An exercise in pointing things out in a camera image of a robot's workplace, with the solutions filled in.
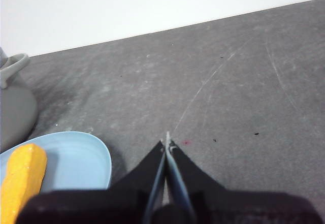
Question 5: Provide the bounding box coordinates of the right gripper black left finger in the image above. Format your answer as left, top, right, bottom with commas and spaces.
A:
109, 139, 167, 192

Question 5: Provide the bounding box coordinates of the blue round plate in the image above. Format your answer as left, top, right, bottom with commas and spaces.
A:
0, 131, 113, 190

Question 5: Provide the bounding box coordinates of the pale green electric steamer pot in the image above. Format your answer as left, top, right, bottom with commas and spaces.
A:
0, 47, 39, 153

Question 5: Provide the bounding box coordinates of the yellow corn cob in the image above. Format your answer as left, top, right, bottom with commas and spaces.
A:
0, 144, 48, 224

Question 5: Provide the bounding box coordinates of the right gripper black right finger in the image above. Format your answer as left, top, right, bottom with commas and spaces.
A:
166, 131, 227, 207

